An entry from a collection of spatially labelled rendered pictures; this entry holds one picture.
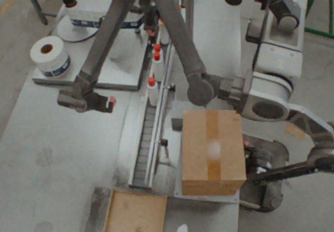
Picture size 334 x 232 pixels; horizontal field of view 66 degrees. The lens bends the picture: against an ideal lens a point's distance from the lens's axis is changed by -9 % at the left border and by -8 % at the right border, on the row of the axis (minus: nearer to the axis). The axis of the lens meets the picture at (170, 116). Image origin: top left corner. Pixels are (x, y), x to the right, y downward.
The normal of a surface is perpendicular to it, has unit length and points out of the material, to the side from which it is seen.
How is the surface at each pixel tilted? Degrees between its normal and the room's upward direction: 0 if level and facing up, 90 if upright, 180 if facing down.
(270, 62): 0
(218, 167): 0
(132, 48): 0
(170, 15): 49
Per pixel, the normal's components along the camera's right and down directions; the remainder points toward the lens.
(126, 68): -0.04, -0.48
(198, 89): -0.27, 0.34
